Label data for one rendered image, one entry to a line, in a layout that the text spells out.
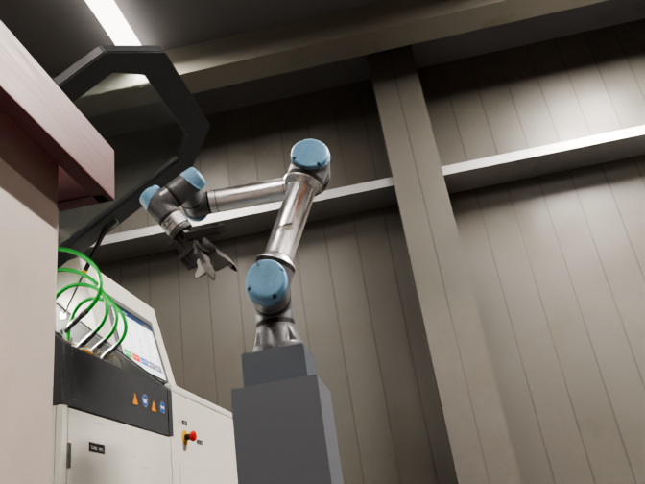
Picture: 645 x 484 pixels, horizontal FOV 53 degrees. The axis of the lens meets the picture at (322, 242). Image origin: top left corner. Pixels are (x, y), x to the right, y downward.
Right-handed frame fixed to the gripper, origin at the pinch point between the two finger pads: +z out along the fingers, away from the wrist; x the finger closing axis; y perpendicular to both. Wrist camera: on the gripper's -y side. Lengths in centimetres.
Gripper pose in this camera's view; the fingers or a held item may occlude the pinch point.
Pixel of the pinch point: (227, 274)
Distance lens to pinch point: 195.1
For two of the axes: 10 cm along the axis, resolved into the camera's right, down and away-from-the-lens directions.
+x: -3.1, 1.3, -9.4
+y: -6.7, 6.7, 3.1
